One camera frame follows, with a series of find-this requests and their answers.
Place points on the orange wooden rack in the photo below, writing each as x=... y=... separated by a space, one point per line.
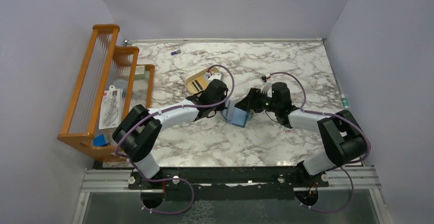
x=104 y=64

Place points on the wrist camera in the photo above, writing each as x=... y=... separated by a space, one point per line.
x=215 y=76
x=267 y=84

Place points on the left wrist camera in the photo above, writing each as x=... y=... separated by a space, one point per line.
x=215 y=76

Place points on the yellow oval tray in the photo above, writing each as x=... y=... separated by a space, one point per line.
x=198 y=82

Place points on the teal card holder wallet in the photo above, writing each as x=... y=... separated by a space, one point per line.
x=236 y=116

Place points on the green white marker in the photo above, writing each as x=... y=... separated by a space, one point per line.
x=344 y=101

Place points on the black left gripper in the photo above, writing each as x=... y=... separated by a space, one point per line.
x=220 y=107

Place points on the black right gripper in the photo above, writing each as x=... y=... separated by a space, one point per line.
x=251 y=101

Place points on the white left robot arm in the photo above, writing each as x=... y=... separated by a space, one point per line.
x=138 y=131

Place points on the white packaged item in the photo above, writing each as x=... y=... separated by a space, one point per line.
x=111 y=108

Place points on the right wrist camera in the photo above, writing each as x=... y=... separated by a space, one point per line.
x=267 y=84

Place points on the blue object in rack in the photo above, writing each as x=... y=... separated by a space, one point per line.
x=100 y=141

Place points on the small purple marker cap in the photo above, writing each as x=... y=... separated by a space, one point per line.
x=175 y=52

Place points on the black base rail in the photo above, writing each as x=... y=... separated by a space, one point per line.
x=226 y=183

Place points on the green white box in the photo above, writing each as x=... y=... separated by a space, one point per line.
x=140 y=72

